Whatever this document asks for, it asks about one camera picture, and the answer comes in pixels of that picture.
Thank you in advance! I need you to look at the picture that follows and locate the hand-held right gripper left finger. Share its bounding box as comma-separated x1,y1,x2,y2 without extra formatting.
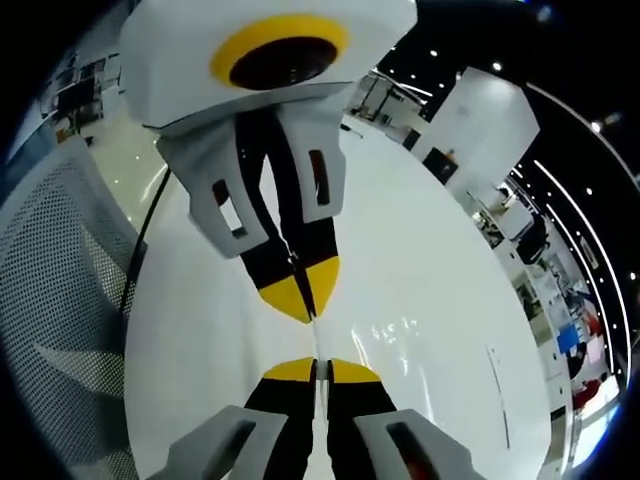
159,357,320,480

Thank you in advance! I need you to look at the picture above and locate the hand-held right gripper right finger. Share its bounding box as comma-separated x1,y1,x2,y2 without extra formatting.
327,358,485,480

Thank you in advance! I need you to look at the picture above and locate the clear food packaging bag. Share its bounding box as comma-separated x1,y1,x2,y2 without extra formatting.
348,313,427,352

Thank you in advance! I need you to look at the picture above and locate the flat white strip plate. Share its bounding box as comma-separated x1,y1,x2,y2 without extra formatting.
483,341,513,450

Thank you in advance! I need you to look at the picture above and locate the white square column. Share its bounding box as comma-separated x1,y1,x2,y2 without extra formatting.
413,66,543,199

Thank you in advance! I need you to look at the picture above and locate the grey mesh office chair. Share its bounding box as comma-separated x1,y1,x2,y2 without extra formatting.
0,142,149,480

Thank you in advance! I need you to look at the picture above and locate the curved ceiling light strip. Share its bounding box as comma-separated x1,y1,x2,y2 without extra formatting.
532,159,633,375

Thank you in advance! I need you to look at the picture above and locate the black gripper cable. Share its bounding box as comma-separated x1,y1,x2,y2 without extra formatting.
118,167,172,314

